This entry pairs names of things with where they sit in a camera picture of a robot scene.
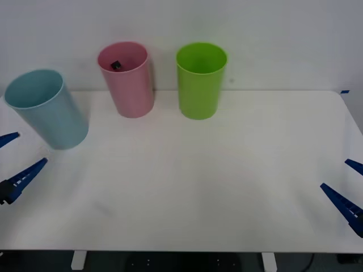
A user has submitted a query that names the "green plastic bin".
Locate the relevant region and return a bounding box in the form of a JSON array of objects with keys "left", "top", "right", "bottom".
[{"left": 175, "top": 42, "right": 228, "bottom": 120}]

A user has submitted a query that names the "pink plastic bin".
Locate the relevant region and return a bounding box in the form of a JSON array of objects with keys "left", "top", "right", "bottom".
[{"left": 97, "top": 41, "right": 155, "bottom": 119}]

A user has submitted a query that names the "white table leg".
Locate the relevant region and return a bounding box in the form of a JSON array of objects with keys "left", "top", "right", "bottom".
[
  {"left": 70, "top": 251, "right": 87, "bottom": 270},
  {"left": 261, "top": 252, "right": 277, "bottom": 270}
]

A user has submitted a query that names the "dark plastic bottle black cap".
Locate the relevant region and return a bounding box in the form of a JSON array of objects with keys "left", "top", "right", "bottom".
[{"left": 109, "top": 59, "right": 134, "bottom": 72}]

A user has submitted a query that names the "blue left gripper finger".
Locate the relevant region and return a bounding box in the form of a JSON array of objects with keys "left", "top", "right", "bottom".
[
  {"left": 0, "top": 157, "right": 48, "bottom": 206},
  {"left": 0, "top": 131, "right": 20, "bottom": 149}
]

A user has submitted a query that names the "pale blue plastic bin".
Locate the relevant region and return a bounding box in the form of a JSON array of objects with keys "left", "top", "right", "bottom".
[{"left": 3, "top": 69, "right": 90, "bottom": 151}]

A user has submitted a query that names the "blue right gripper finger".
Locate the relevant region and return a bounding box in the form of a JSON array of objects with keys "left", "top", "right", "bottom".
[
  {"left": 320, "top": 183, "right": 363, "bottom": 238},
  {"left": 344, "top": 159, "right": 363, "bottom": 176}
]

